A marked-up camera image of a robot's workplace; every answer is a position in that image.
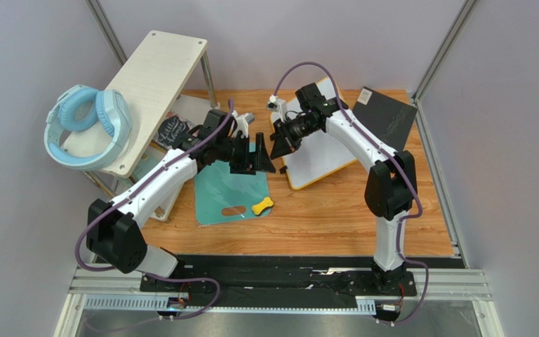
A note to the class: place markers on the black notebook in plastic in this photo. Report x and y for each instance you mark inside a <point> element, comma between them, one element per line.
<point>387,118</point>

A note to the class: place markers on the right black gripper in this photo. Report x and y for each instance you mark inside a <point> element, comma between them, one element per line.
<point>286,135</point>

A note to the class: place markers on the dark floral book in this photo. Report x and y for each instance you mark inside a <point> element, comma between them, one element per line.
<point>173,126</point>

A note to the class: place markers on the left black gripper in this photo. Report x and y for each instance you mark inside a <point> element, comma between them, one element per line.
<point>251,162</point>

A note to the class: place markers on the blue headphones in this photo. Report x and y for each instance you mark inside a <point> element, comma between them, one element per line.
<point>80,108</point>

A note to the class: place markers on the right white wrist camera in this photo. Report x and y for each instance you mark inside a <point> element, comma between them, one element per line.
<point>278,108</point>

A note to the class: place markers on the white two-tier shelf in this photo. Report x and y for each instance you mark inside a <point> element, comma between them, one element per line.
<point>151,81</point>

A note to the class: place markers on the teal cutting mat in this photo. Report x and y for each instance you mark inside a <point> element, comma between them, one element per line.
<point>222,197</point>

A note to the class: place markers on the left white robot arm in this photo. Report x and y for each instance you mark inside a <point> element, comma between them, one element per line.
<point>114,227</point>

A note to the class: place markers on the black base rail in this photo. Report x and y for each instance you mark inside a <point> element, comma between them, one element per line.
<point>299,282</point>

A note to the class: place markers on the yellow bone-shaped eraser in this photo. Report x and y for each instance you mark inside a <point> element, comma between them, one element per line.
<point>263,205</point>

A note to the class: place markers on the teal notebook on lower shelf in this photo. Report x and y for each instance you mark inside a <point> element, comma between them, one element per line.
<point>147,162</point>

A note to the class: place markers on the yellow framed whiteboard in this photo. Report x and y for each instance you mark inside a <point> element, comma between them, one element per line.
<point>318,156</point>

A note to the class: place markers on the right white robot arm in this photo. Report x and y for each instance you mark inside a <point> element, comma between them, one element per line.
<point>391,186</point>

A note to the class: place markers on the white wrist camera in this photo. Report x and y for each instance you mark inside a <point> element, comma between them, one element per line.
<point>241,124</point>
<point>278,108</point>

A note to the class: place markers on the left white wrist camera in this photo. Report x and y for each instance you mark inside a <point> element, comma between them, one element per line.
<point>241,124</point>

